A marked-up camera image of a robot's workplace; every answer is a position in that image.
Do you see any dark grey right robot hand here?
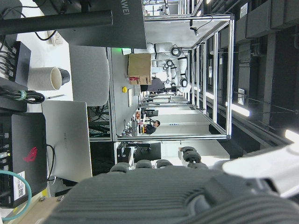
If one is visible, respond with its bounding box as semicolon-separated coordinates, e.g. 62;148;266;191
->
46;146;299;224

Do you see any brown cardboard box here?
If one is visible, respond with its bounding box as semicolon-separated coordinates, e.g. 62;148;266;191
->
127;53;153;85

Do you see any black computer with red logo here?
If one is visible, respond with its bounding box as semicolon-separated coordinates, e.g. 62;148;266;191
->
0;112;48;208

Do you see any seated person black hair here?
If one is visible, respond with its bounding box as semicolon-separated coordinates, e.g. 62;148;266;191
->
142;119;162;135

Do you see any white humanoid robot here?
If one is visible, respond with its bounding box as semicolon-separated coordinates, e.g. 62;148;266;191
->
146;42;192;94

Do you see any teal network cable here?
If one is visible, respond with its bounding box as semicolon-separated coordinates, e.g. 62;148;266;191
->
0;170;33;222

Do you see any black cable bundle green tie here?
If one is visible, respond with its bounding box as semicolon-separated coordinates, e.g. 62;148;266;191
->
0;86;45;105

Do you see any silver closed laptop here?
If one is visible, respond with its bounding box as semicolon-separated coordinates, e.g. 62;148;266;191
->
41;100;93;183

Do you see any black hub box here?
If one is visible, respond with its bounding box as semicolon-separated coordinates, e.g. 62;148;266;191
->
7;41;32;85

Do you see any light grey chair back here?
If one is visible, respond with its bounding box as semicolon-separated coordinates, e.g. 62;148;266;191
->
69;45;110;107

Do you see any dark grey Huawei monitor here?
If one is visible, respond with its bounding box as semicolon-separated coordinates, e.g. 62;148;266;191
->
32;0;148;50

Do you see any person in dark clothes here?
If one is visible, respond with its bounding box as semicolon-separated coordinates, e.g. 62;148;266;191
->
139;77;165;94

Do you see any white power strip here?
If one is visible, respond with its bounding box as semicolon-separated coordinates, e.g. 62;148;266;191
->
50;32;64;45

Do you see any black cup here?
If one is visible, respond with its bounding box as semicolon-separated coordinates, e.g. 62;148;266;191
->
58;68;71;85

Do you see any aluminium profile frame cage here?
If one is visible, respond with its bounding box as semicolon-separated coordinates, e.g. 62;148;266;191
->
106;13;235;142

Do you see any white paper cup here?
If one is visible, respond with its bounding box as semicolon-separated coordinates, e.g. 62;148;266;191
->
28;66;63;91

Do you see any long ceiling light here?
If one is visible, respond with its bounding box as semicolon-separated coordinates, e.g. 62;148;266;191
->
225;101;251;118
284;129;299;143

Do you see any black monitor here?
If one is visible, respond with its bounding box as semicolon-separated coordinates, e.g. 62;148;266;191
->
134;142;162;162

